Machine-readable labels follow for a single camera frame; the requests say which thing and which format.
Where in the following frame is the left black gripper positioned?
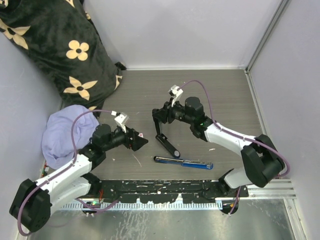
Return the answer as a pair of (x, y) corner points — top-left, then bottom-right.
(102, 124), (148, 152)

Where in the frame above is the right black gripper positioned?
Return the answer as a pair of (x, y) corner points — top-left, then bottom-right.
(153, 96), (195, 125)

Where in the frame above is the black stapler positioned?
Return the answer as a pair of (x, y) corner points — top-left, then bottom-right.
(153, 118), (181, 158)

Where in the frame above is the blue stapler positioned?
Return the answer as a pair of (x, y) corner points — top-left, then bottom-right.
(153, 156), (214, 170)

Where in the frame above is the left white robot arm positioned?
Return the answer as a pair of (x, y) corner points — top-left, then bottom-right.
(9, 124), (148, 233)

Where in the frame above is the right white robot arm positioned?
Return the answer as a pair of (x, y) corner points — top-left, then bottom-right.
(152, 97), (285, 197)

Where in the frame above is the lavender crumpled cloth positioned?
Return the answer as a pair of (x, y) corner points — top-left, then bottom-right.
(41, 105), (99, 170)

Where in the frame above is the black floral plush blanket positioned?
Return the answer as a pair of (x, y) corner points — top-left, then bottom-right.
(0, 0), (126, 117)

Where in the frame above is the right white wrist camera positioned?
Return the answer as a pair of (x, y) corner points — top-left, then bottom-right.
(168, 85), (184, 107)

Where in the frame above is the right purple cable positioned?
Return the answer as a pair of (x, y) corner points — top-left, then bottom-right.
(178, 79), (291, 216)

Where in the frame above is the purple cable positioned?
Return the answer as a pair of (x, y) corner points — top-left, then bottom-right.
(178, 79), (291, 216)
(18, 109), (123, 236)

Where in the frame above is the black mounting base plate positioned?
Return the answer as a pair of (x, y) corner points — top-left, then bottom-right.
(83, 180), (237, 204)

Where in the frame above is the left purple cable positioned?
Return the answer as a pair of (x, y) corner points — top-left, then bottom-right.
(18, 109), (123, 236)

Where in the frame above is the white slotted cable duct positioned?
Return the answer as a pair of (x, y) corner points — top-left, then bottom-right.
(60, 199), (223, 211)

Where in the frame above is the aluminium slotted rail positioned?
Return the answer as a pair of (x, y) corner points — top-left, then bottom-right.
(24, 178), (298, 201)

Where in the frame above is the aluminium corner frame post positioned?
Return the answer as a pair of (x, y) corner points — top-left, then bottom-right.
(243, 0), (293, 73)

